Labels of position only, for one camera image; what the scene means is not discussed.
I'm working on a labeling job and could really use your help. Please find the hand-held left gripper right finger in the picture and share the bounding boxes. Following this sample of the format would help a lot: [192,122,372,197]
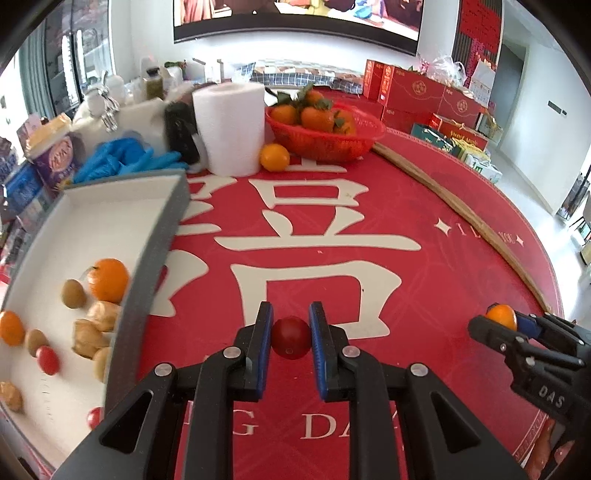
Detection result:
[308,301,529,480]

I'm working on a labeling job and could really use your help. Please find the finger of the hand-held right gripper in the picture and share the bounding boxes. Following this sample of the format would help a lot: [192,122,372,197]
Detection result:
[468,316,532,365]
[515,313,587,343]

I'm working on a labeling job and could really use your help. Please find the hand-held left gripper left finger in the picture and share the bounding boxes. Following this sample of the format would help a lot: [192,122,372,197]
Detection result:
[53,301,275,480]

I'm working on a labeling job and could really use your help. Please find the small orange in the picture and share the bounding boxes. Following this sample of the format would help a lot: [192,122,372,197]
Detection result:
[259,143,291,172]
[485,303,517,330]
[0,311,25,347]

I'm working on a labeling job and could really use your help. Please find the longan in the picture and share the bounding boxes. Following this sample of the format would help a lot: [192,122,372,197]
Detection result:
[62,278,88,309]
[92,347,112,383]
[25,329,48,358]

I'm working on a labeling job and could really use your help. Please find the physalis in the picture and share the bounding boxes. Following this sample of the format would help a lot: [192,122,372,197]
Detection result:
[73,318,110,358]
[87,301,122,333]
[0,381,23,413]

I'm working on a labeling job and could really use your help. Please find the orange with stem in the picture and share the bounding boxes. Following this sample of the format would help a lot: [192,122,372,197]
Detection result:
[87,258,131,304]

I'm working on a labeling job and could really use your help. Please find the red plastic basket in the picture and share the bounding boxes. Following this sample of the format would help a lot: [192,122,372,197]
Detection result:
[264,104,387,162]

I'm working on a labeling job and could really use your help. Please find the white shallow cardboard box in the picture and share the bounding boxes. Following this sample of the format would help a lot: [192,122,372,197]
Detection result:
[0,168,191,472]

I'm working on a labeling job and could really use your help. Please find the long wooden stick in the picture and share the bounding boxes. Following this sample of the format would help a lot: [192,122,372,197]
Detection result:
[372,142,552,315]

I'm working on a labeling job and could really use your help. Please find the white green carton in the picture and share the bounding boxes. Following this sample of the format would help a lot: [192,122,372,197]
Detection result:
[464,152,503,184]

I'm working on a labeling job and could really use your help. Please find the yellow green carton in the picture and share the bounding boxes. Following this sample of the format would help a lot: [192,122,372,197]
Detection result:
[450,138,486,161]

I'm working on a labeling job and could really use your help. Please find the red gift box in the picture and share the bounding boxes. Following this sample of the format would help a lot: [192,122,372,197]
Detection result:
[438,85,489,123]
[363,59,393,101]
[379,65,446,110]
[381,106,435,136]

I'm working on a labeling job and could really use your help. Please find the white paper towel roll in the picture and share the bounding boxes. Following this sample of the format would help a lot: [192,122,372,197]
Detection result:
[191,83,266,177]

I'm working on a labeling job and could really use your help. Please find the black pouch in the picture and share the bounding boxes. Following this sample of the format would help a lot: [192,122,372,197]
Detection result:
[164,102,206,169]

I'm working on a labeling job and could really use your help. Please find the blue rubber gloves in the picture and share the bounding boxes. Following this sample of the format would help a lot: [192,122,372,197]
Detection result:
[71,137,190,184]

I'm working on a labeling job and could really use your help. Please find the white paper bag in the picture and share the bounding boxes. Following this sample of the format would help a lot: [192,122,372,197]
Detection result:
[468,60,498,97]

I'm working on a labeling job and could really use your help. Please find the oranges with leaves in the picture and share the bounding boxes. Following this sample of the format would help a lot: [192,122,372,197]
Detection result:
[276,83,324,110]

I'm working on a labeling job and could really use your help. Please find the white storage box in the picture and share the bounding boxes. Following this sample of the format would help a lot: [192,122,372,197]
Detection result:
[71,97,169,155]

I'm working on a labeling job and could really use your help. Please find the blue checkered cloth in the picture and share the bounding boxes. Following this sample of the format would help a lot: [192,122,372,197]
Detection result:
[231,60,365,94]

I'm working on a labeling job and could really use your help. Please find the purple cup with yellow lid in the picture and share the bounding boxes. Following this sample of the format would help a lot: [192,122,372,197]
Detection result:
[25,115,85,191]

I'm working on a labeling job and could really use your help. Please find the small white box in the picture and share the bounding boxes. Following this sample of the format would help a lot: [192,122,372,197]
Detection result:
[191,59,223,85]

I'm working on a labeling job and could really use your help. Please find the blue drink can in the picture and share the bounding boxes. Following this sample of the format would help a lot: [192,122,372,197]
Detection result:
[0,161,47,223]

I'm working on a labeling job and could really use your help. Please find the olive glass bottle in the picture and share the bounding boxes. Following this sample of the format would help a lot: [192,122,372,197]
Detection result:
[141,67,165,100]

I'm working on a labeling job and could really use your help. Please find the glass door cabinet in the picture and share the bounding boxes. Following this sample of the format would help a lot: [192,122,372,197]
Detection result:
[18,0,112,121]

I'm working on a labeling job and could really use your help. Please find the red box with gold handle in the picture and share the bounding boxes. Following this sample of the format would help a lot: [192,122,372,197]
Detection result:
[427,113,489,148]

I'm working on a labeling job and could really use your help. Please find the red wall decoration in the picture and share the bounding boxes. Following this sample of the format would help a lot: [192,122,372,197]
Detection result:
[455,0,504,70]

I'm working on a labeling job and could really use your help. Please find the wall television screen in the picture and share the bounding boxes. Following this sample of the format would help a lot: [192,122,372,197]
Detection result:
[173,0,423,57]

